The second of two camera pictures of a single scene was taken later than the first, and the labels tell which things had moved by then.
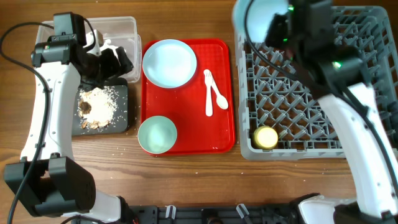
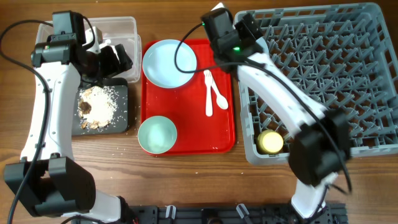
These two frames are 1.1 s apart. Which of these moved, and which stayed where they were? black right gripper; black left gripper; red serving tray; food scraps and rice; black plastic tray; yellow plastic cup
Moved: yellow plastic cup; black right gripper
Stayed: black left gripper; red serving tray; black plastic tray; food scraps and rice
